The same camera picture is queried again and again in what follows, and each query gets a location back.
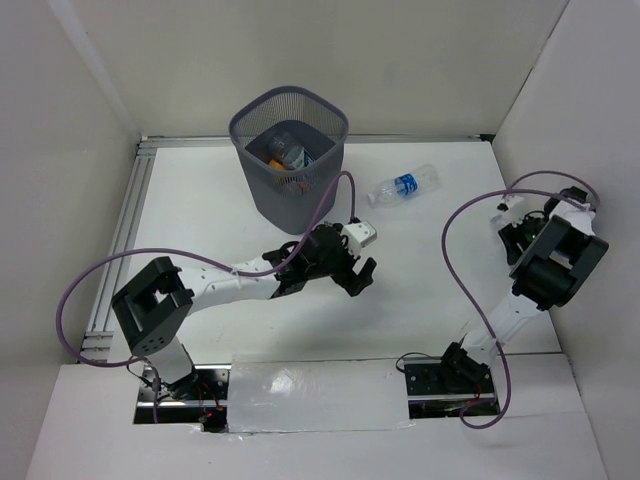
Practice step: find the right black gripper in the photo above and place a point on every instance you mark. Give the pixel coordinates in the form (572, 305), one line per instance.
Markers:
(511, 235)

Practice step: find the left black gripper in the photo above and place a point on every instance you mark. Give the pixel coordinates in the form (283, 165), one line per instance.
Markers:
(347, 270)

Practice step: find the clear bottle blue label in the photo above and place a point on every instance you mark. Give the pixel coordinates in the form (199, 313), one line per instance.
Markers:
(404, 187)

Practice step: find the orange juice bottle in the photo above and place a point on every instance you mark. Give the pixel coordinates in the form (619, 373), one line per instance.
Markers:
(277, 165)

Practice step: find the crushed bottle green label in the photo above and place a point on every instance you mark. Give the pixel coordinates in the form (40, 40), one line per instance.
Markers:
(287, 150)

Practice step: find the clear bottle white cap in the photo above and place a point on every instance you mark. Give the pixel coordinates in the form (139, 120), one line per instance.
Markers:
(498, 222)

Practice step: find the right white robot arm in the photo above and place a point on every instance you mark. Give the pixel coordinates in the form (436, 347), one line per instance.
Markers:
(550, 256)

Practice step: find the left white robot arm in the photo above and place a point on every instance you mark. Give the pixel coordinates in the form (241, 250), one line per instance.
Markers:
(153, 305)

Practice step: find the grey mesh waste bin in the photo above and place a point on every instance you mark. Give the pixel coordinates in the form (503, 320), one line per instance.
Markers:
(288, 199)

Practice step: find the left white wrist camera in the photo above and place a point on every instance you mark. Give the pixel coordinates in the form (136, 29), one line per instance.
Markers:
(359, 235)

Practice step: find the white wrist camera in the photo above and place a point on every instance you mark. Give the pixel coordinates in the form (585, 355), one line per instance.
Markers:
(513, 207)
(359, 235)

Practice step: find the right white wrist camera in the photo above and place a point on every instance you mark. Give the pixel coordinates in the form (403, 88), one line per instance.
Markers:
(513, 207)

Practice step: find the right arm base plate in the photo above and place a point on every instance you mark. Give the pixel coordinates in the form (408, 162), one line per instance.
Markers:
(431, 395)

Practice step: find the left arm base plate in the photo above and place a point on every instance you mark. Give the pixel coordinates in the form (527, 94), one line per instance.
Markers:
(201, 401)

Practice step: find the aluminium frame rail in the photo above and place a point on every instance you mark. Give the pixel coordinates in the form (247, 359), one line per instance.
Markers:
(436, 256)

